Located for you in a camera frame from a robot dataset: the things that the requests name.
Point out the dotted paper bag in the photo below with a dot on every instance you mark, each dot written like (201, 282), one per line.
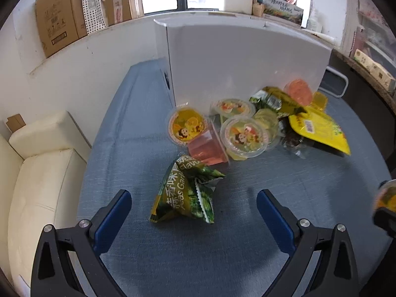
(91, 6)

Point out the white cardboard box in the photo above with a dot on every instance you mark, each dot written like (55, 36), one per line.
(247, 55)

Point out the small yellow jelly cup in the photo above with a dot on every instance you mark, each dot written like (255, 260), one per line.
(320, 100)
(267, 120)

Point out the patterned beige box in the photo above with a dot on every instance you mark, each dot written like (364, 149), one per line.
(376, 69)

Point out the pink jelly cup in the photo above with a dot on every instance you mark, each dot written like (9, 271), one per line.
(188, 128)

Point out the clear jelly cup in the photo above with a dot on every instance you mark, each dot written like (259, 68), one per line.
(232, 106)

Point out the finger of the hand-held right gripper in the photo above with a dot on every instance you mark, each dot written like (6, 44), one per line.
(386, 222)

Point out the cream leather sofa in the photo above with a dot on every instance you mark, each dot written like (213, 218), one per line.
(40, 173)

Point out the large brown cardboard box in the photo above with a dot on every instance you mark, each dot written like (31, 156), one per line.
(58, 18)

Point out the pale yellow jelly cup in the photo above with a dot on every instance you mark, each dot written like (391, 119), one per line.
(244, 136)

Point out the orange jelly cup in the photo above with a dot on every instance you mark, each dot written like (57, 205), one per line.
(298, 91)

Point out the printed landscape box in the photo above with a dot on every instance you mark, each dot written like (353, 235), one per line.
(283, 9)

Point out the green pea snack packet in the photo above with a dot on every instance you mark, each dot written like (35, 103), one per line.
(278, 100)
(182, 191)

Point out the yellow snack packet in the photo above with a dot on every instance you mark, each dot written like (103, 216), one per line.
(321, 130)

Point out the dark clear snack packet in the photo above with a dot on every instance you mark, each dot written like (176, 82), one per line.
(294, 140)

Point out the cardboard scrap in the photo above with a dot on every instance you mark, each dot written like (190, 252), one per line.
(15, 123)

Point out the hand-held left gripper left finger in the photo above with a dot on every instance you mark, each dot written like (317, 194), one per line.
(113, 219)

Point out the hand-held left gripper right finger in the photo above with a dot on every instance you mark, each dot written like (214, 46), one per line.
(275, 219)

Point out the small brown cardboard box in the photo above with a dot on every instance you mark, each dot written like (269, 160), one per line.
(120, 4)

